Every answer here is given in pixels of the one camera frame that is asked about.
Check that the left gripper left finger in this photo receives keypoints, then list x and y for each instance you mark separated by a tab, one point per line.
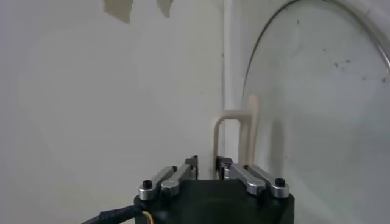
176	176

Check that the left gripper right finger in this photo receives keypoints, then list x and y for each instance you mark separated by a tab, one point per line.
243	175

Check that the round glass pot lid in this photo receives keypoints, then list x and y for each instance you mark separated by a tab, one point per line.
304	121

